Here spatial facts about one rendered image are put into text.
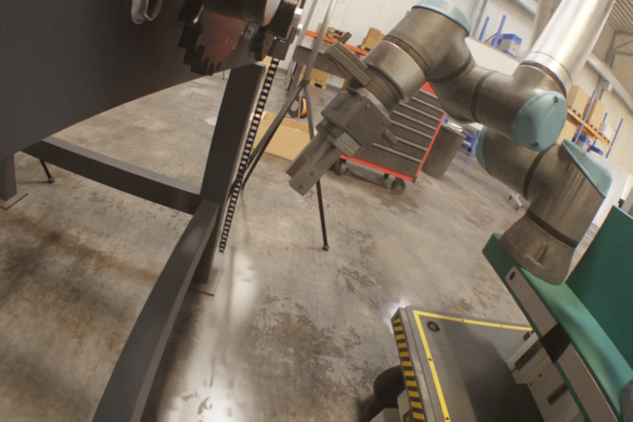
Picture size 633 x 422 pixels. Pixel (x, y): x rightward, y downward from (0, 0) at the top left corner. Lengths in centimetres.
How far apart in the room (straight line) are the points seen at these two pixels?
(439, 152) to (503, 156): 310
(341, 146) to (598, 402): 54
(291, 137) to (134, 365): 208
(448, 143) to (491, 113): 336
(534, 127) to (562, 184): 28
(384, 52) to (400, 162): 210
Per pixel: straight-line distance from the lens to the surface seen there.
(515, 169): 75
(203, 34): 19
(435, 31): 46
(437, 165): 388
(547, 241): 70
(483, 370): 87
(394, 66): 43
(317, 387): 99
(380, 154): 243
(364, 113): 39
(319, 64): 525
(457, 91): 51
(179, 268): 68
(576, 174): 69
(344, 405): 99
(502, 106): 46
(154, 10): 21
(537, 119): 44
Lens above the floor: 81
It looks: 22 degrees down
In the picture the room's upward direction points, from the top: 21 degrees clockwise
